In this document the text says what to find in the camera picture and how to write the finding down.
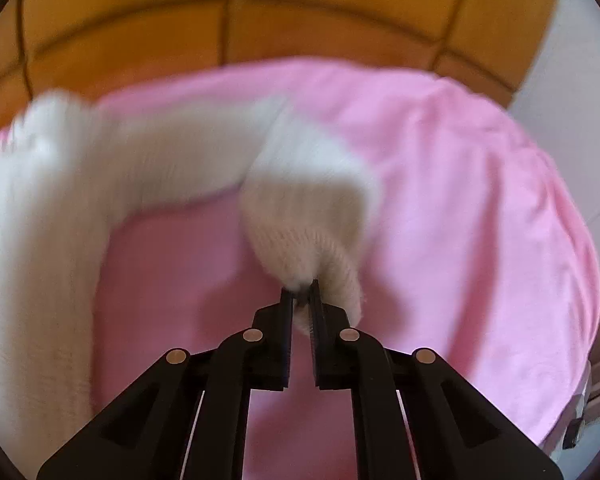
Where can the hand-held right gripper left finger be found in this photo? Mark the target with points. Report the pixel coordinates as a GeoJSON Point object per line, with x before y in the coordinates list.
{"type": "Point", "coordinates": [286, 332]}

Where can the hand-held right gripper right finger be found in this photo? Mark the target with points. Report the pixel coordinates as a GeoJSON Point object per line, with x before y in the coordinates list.
{"type": "Point", "coordinates": [316, 332]}

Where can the white knit sweater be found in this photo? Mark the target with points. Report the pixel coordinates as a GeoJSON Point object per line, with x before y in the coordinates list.
{"type": "Point", "coordinates": [40, 210]}

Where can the pink bed sheet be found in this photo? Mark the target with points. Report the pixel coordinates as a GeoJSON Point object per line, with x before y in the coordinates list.
{"type": "Point", "coordinates": [455, 210]}

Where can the wooden wardrobe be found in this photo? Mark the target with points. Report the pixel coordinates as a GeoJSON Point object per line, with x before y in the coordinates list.
{"type": "Point", "coordinates": [330, 20]}

